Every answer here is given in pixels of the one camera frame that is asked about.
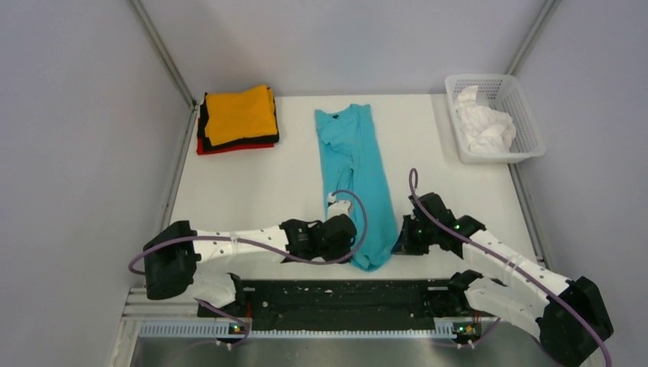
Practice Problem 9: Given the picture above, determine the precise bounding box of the white crumpled shirt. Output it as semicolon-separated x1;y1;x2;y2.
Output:
455;86;517;154

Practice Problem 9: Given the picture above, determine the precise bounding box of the teal polo shirt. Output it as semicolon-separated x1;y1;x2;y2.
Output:
314;104;399;271

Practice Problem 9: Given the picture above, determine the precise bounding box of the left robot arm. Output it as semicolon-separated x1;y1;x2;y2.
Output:
140;214;358;316

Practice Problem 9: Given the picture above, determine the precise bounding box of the white plastic basket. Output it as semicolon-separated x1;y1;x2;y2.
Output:
445;74;546;164

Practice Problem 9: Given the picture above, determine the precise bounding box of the white cable duct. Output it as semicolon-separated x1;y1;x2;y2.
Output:
139;321;456;339

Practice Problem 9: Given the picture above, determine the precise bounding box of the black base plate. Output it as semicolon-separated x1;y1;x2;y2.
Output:
222;279;488;337

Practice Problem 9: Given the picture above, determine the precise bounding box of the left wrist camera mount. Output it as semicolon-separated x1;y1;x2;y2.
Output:
326;193;353;220

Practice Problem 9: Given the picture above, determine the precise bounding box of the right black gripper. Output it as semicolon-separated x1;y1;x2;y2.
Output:
393;213;438;255

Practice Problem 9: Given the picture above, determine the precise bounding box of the orange folded shirt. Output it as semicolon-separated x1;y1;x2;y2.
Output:
204;83;278;148

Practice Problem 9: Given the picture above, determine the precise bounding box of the red folded shirt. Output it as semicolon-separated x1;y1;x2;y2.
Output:
196;138;275;155

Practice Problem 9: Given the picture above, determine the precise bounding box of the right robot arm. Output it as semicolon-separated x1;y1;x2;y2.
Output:
395;193;614;366

